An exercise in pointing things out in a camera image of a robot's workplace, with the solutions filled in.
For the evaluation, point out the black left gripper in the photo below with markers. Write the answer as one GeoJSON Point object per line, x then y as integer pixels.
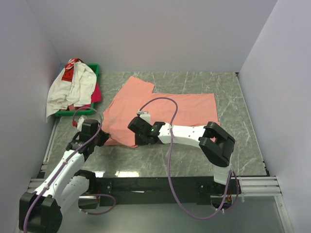
{"type": "Point", "coordinates": [105, 137]}

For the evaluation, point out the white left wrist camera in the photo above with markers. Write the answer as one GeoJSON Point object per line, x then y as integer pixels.
{"type": "Point", "coordinates": [78, 123]}

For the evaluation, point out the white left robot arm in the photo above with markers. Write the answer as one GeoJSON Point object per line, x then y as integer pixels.
{"type": "Point", "coordinates": [42, 210]}

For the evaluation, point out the white t shirt red print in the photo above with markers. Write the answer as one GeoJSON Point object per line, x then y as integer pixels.
{"type": "Point", "coordinates": [74, 87]}

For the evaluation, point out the salmon pink t shirt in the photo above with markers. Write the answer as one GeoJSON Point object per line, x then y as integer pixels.
{"type": "Point", "coordinates": [181, 109]}

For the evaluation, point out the green plastic basket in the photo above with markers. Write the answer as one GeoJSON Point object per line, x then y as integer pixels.
{"type": "Point", "coordinates": [86, 112]}

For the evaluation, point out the aluminium rail frame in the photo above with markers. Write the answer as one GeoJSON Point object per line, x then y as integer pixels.
{"type": "Point", "coordinates": [235, 187]}

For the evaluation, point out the black base beam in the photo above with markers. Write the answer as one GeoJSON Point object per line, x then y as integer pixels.
{"type": "Point", "coordinates": [202, 190]}

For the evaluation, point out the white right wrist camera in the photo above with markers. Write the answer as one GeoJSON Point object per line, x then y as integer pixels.
{"type": "Point", "coordinates": [144, 115]}

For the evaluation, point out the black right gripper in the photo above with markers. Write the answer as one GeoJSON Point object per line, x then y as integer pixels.
{"type": "Point", "coordinates": [140, 142]}

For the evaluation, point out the magenta t shirt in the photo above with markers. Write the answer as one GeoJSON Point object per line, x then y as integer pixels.
{"type": "Point", "coordinates": [95, 97]}

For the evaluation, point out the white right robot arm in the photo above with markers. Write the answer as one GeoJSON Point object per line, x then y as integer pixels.
{"type": "Point", "coordinates": [216, 144]}

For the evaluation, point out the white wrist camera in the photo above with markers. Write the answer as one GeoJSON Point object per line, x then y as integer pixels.
{"type": "Point", "coordinates": [78, 123]}
{"type": "Point", "coordinates": [144, 115]}

